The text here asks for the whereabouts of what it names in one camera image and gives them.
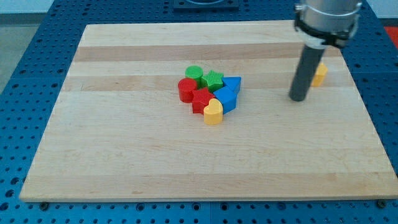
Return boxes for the yellow hexagon block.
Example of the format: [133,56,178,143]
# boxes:
[311,63,328,87]

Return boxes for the blue triangle block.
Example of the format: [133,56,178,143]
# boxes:
[222,77,242,94]

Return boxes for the light wooden board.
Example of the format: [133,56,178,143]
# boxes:
[20,21,397,202]

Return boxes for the yellow heart block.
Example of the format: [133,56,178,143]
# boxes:
[203,98,223,125]

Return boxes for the red star block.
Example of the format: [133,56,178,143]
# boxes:
[192,87,215,114]

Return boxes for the red cylinder block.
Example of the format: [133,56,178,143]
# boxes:
[177,78,198,103]

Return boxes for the blue cube block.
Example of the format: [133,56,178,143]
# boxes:
[213,87,237,114]

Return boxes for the green star block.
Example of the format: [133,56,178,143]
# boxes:
[201,70,224,93]

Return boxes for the green cylinder block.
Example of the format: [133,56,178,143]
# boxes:
[185,65,203,88]

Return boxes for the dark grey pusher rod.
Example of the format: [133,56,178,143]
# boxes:
[289,45,325,101]

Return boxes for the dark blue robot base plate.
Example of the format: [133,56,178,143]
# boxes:
[172,0,240,11]

